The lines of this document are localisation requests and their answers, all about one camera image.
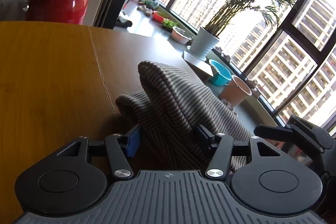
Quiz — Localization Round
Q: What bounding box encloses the blue plastic basin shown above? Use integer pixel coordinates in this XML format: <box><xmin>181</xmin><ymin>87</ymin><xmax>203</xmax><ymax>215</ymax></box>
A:
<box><xmin>209</xmin><ymin>59</ymin><xmax>232</xmax><ymax>86</ymax></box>

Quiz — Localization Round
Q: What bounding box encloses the grey striped knit sweater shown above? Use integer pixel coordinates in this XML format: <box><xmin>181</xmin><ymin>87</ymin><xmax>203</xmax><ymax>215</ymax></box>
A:
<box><xmin>116</xmin><ymin>61</ymin><xmax>252</xmax><ymax>171</ymax></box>

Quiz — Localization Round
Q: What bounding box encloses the red bowl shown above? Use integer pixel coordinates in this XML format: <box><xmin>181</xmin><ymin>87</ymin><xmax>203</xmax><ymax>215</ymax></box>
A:
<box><xmin>152</xmin><ymin>11</ymin><xmax>165</xmax><ymax>24</ymax></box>

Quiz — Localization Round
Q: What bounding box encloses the red round stool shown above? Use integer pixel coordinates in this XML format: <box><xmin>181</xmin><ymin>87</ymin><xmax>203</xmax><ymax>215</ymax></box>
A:
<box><xmin>24</xmin><ymin>0</ymin><xmax>88</xmax><ymax>25</ymax></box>

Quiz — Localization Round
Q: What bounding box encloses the pink bowl with lid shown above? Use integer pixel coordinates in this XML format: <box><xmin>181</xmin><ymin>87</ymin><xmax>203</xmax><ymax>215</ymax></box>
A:
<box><xmin>171</xmin><ymin>26</ymin><xmax>192</xmax><ymax>45</ymax></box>

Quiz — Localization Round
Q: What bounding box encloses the pink bucket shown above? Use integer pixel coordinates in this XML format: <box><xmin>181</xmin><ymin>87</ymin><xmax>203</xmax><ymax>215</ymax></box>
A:
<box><xmin>219</xmin><ymin>75</ymin><xmax>252</xmax><ymax>107</ymax></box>

